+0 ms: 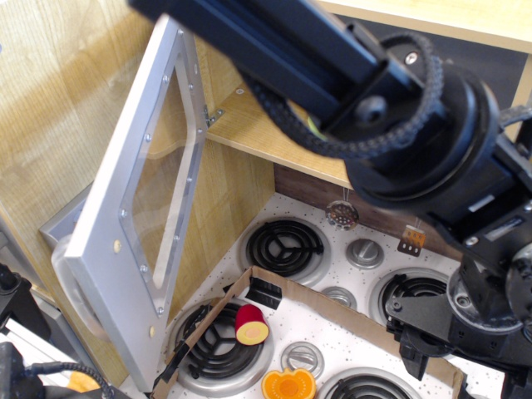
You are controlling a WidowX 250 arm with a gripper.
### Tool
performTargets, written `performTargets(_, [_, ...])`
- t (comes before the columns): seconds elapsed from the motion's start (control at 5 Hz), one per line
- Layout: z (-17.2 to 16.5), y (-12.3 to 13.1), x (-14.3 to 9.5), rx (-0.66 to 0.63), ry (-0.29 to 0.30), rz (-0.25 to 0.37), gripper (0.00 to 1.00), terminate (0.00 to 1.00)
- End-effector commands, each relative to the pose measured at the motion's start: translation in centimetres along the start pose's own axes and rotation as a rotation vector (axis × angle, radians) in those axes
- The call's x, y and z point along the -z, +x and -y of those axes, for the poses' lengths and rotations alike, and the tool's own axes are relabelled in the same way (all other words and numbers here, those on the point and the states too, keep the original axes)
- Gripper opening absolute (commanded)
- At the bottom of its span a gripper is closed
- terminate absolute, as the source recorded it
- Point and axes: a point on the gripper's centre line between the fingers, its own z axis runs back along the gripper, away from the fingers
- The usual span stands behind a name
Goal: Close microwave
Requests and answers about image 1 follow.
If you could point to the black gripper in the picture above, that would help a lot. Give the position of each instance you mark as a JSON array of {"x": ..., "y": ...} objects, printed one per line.
[{"x": 483, "y": 318}]

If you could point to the silver toy microwave door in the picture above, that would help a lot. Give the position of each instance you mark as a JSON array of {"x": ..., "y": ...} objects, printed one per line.
[{"x": 119, "y": 264}]

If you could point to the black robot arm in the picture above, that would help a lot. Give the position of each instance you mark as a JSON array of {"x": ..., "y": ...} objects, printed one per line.
[{"x": 418, "y": 136}]

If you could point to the front right stove burner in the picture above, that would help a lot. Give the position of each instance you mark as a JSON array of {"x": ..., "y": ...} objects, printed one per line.
[{"x": 366, "y": 382}]

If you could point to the stove burner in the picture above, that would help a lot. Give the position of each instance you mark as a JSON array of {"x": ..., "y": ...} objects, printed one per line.
[
  {"x": 219, "y": 365},
  {"x": 290, "y": 247},
  {"x": 366, "y": 382},
  {"x": 404, "y": 282}
]

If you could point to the back right stove burner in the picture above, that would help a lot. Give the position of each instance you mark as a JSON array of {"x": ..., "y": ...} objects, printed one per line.
[{"x": 404, "y": 282}]

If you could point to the silver middle stove knob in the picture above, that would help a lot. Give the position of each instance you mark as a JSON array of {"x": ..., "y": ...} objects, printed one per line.
[{"x": 341, "y": 295}]

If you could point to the silver stove knob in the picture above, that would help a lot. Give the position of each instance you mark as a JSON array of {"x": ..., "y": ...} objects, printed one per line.
[
  {"x": 303, "y": 355},
  {"x": 364, "y": 254},
  {"x": 341, "y": 295}
]

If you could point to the silver back stove knob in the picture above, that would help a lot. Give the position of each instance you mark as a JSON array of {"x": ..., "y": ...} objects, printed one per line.
[{"x": 364, "y": 254}]

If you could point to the hanging toy spatula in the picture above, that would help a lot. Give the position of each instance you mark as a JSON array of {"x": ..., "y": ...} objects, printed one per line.
[{"x": 412, "y": 239}]

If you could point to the silver front stove knob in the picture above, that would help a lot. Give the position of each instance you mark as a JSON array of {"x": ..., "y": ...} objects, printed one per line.
[{"x": 303, "y": 355}]

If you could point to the orange toy pumpkin half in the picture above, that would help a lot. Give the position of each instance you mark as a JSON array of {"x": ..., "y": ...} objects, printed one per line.
[{"x": 296, "y": 384}]

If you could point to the hanging silver toy strainer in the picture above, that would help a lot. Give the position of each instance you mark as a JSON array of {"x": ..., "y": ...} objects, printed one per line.
[{"x": 341, "y": 213}]

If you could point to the brown cardboard barrier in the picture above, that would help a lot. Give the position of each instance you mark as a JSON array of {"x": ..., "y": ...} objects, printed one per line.
[{"x": 346, "y": 338}]

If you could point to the back left stove burner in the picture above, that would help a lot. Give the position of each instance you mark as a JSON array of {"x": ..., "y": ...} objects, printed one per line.
[{"x": 290, "y": 247}]

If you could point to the red yellow toy fruit piece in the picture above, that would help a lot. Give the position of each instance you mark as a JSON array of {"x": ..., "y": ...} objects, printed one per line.
[{"x": 250, "y": 326}]

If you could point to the front left stove burner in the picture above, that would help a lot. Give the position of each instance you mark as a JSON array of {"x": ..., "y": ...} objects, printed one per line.
[{"x": 219, "y": 365}]

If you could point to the orange toy food piece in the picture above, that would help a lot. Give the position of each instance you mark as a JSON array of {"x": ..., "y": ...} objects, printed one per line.
[{"x": 80, "y": 382}]

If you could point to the black equipment on left edge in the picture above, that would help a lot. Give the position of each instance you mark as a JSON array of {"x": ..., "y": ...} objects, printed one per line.
[{"x": 18, "y": 304}]

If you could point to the grey wall phone holder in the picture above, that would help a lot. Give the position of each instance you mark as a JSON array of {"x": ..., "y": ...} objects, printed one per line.
[{"x": 64, "y": 221}]

